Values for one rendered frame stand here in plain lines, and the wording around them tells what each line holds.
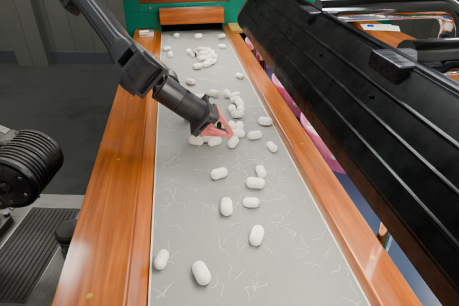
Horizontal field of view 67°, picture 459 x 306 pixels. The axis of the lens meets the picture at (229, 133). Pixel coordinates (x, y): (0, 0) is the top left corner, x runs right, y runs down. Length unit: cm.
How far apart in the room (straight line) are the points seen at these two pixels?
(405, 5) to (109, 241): 50
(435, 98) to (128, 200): 54
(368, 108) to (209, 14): 149
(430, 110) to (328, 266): 40
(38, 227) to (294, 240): 74
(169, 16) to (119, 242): 127
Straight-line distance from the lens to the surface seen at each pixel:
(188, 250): 58
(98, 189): 69
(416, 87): 22
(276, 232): 61
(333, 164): 86
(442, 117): 20
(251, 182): 67
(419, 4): 42
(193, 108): 73
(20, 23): 385
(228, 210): 62
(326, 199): 65
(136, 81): 70
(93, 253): 58
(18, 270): 102
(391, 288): 55
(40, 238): 107
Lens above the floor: 118
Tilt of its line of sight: 31 degrees down
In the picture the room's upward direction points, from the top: straight up
